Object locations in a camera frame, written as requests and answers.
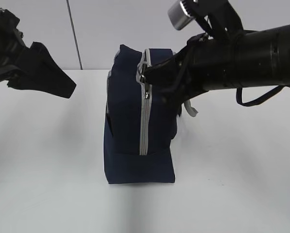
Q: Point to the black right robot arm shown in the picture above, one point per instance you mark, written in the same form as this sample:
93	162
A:
250	59

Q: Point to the navy insulated lunch bag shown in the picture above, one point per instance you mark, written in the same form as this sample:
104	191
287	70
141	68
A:
139	127

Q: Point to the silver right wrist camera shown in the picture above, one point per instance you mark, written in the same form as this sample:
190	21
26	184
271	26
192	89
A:
179	16

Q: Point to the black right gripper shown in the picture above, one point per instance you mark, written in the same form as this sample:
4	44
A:
201	66

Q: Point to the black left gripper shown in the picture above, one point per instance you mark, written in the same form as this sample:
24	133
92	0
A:
29	68

